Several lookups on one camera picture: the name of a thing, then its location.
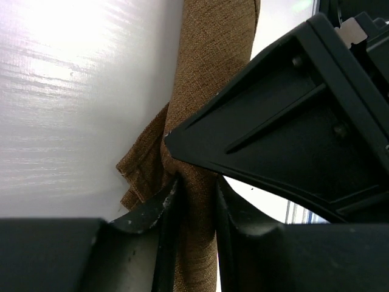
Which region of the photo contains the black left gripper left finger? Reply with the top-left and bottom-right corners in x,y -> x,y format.
1,178 -> 182,291

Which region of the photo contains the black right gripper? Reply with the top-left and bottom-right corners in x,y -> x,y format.
306,1 -> 388,213

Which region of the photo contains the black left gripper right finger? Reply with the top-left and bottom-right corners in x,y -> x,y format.
216,178 -> 388,291

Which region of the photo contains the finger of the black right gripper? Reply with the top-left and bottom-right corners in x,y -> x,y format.
165,29 -> 377,223

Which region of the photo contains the brown cloth napkin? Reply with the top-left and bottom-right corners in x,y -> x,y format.
116,0 -> 261,292

